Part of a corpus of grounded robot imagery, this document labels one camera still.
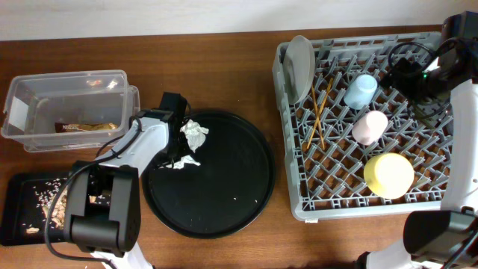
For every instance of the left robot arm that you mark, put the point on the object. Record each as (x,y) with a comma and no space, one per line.
(103,198)

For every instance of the gold foil wrapper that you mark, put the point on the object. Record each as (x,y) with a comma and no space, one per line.
(74,127)

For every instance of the round black tray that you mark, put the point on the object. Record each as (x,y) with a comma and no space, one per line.
(224,190)

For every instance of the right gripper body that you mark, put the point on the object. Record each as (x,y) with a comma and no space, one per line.
(414,84)

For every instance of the light blue cup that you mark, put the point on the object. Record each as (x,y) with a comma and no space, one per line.
(360,92)

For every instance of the yellow bowl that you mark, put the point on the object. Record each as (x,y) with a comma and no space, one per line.
(389,175)

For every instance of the clear plastic bin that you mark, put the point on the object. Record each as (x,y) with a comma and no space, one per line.
(34,103)

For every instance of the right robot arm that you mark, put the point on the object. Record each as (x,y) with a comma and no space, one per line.
(448,235)

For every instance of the white napkin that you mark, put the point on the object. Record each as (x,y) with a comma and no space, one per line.
(182,162)
(195,134)

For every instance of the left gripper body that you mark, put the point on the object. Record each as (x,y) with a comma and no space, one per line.
(176,140)

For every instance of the grey dishwasher rack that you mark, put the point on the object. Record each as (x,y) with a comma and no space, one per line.
(328,183)

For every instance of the wooden chopstick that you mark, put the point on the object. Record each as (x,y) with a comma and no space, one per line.
(324,102)
(317,123)

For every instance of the pink cup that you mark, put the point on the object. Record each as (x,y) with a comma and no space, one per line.
(370,127)

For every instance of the grey plate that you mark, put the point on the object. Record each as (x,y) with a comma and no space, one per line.
(298,66)

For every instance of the food scraps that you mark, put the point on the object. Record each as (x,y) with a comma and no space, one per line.
(56,213)

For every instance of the black rectangular tray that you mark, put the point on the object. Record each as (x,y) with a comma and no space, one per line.
(23,219)

